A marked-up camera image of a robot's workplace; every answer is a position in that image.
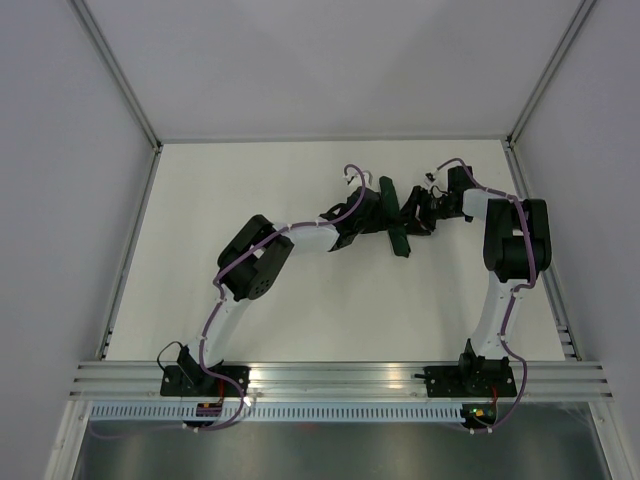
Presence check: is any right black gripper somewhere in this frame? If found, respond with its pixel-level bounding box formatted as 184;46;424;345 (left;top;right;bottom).
389;185;459;237

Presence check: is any dark green cloth napkin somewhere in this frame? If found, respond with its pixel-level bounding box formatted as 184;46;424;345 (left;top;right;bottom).
379;176;411;258

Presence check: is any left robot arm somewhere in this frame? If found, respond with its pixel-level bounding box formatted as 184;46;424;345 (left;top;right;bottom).
165;186;386;396

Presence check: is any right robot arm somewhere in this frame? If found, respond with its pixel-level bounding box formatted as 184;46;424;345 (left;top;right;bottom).
400;165;552;399

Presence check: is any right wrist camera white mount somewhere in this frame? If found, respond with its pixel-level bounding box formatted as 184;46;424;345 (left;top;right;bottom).
423;172;443;193

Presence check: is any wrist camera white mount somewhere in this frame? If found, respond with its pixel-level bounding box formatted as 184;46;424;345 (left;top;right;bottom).
423;172;443;193
343;169;373;190

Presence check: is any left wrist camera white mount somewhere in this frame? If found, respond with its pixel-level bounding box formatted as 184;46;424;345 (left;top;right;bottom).
343;169;373;190

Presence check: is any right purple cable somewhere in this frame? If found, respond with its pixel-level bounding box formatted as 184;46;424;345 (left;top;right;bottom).
432;158;539;436

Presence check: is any purple cable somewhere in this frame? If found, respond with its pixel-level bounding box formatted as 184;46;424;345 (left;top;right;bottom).
89;163;369;441
432;158;539;436

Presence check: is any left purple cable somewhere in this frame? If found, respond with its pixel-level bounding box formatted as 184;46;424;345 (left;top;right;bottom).
89;163;369;441

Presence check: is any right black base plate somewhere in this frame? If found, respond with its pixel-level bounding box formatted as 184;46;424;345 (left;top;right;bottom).
423;366;517;398

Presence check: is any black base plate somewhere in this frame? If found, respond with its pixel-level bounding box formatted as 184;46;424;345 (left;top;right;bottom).
423;366;517;398
160;364;250;398

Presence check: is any aluminium front rail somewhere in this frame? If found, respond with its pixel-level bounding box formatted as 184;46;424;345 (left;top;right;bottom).
68;361;614;403

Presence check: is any white slotted cable duct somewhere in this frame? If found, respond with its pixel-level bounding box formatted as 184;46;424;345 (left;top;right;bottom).
90;401;463;423

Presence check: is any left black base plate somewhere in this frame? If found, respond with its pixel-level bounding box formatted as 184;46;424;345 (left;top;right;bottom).
160;364;250;398

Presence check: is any right aluminium frame post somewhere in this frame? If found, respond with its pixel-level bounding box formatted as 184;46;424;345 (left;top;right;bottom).
504;0;599;149

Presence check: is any aluminium frame post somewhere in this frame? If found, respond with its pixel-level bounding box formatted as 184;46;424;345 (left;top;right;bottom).
504;0;599;149
67;0;164;151

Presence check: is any left aluminium frame post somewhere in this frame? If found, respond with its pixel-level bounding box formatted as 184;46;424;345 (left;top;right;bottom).
67;0;164;151

